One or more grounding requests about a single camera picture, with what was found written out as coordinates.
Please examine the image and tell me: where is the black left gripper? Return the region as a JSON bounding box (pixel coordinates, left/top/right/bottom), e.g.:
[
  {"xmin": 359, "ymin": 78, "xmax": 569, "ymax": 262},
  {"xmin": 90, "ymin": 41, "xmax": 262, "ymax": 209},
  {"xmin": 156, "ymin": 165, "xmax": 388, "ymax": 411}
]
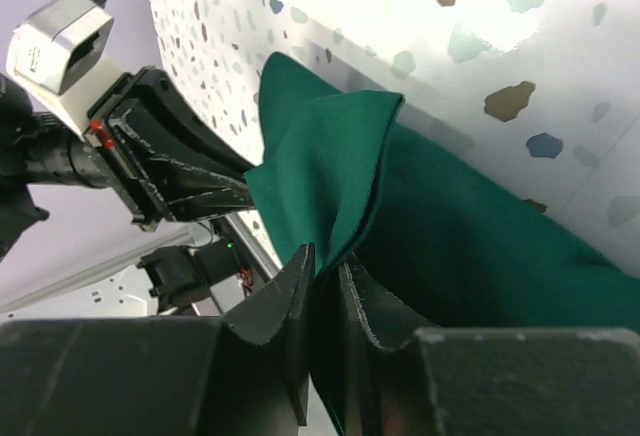
[{"xmin": 1, "ymin": 67, "xmax": 253, "ymax": 231}]

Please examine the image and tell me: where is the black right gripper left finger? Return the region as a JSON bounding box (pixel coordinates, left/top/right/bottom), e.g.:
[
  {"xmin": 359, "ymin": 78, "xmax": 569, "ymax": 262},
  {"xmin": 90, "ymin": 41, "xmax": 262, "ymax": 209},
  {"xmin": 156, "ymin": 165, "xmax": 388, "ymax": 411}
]
[{"xmin": 1, "ymin": 244, "xmax": 315, "ymax": 435}]

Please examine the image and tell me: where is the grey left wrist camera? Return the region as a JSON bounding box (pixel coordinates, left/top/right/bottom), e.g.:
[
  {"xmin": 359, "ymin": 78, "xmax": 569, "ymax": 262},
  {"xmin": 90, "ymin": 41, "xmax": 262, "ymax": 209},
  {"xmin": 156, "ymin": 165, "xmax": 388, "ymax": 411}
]
[{"xmin": 6, "ymin": 0, "xmax": 124, "ymax": 138}]

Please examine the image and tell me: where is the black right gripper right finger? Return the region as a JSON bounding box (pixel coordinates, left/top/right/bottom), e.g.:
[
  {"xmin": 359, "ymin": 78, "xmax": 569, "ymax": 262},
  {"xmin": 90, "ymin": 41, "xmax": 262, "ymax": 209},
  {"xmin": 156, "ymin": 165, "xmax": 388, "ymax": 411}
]
[{"xmin": 339, "ymin": 261, "xmax": 639, "ymax": 435}]

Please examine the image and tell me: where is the green surgical cloth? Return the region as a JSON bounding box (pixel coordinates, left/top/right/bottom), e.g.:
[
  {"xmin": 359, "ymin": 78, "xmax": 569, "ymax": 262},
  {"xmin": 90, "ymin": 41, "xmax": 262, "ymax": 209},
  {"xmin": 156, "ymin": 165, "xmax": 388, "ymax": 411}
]
[{"xmin": 246, "ymin": 53, "xmax": 639, "ymax": 435}]

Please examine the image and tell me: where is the aluminium rail frame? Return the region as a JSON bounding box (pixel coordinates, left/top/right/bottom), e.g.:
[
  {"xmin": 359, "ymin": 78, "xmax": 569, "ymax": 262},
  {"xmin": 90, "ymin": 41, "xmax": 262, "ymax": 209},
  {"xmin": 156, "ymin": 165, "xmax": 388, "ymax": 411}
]
[{"xmin": 0, "ymin": 210, "xmax": 281, "ymax": 317}]

